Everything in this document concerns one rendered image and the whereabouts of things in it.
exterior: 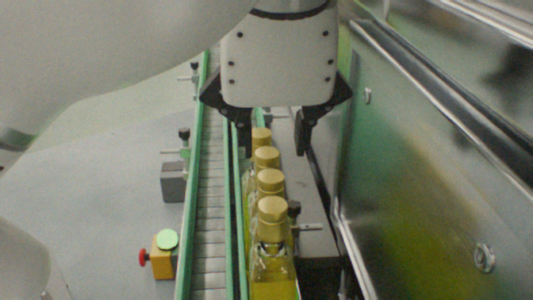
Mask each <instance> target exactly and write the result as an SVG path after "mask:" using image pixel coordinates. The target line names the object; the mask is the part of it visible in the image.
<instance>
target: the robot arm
mask: <svg viewBox="0 0 533 300"><path fill-rule="evenodd" d="M219 40H220V65H219V67H218V68H217V69H216V70H215V71H214V73H212V74H211V76H210V77H209V78H208V79H207V80H206V83H205V84H204V85H202V86H201V88H200V89H199V95H198V99H199V101H200V102H202V103H205V104H206V105H208V106H209V107H211V108H212V109H215V110H218V112H219V113H220V114H222V115H223V116H225V117H226V119H228V120H230V121H231V122H233V123H234V126H235V128H236V129H237V143H238V147H244V148H245V159H250V158H251V157H252V123H251V113H252V110H253V108H263V107H293V106H301V109H299V110H298V111H297V113H296V122H294V131H293V139H294V143H295V145H296V150H297V156H299V157H302V156H304V150H305V145H310V143H311V136H312V130H313V127H314V126H316V125H318V121H319V120H320V119H321V118H322V117H323V116H324V115H325V114H326V113H328V112H331V111H332V110H333V109H334V106H336V105H339V104H340V103H343V102H345V101H346V100H348V99H349V98H351V97H352V96H353V91H352V89H351V85H350V84H349V82H348V81H347V79H346V78H345V77H344V75H342V74H341V72H340V71H339V68H338V67H337V58H338V41H339V10H338V0H0V179H1V177H2V176H3V175H4V174H5V173H7V171H8V170H9V169H10V168H11V167H12V166H13V165H14V164H15V163H16V162H17V161H18V160H19V159H20V157H21V156H22V155H24V154H25V153H26V151H27V150H28V149H29V148H30V147H31V146H32V145H33V144H34V143H35V142H36V140H37V139H38V137H40V136H41V135H42V134H43V133H44V132H45V131H46V129H47V128H48V127H49V126H50V124H51V123H52V122H53V121H54V120H56V119H57V118H58V117H59V116H60V115H61V114H62V113H63V111H64V110H65V109H67V108H68V107H69V106H73V105H74V104H75V103H77V102H80V100H83V99H85V98H91V97H94V96H99V95H103V94H108V93H112V92H115V91H119V90H121V89H123V88H126V87H130V86H132V85H135V84H137V83H140V82H143V81H145V80H148V79H149V78H151V77H152V76H156V75H158V74H161V73H163V72H165V71H169V70H170V69H173V68H174V67H176V66H178V65H180V64H182V63H185V62H186V61H188V60H191V59H193V58H194V57H196V56H197V55H198V54H200V53H202V52H204V51H206V50H207V49H209V48H210V47H212V46H213V45H214V44H215V43H216V42H218V41H219ZM221 89H222V94H223V95H221V93H220V90H221ZM51 273H52V260H51V257H50V253H49V250H48V249H47V248H46V247H45V246H44V244H43V243H42V242H40V241H39V240H38V239H36V238H34V237H33V236H31V235H30V234H28V233H27V232H26V231H25V230H24V229H20V228H19V227H17V226H16V225H14V224H13V223H11V222H9V221H7V219H6V218H4V217H2V216H0V300H41V299H40V296H41V295H42V294H43V292H44V289H45V287H46V284H47V282H48V278H50V276H51Z"/></svg>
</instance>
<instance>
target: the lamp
mask: <svg viewBox="0 0 533 300"><path fill-rule="evenodd" d="M178 244H179V242H178V238H177V234H176V232H175V231H173V230H171V229H164V230H163V231H161V232H160V233H159V234H158V236H157V246H158V248H159V250H160V251H163V252H169V251H172V250H174V249H175V248H176V247H177V245H178Z"/></svg>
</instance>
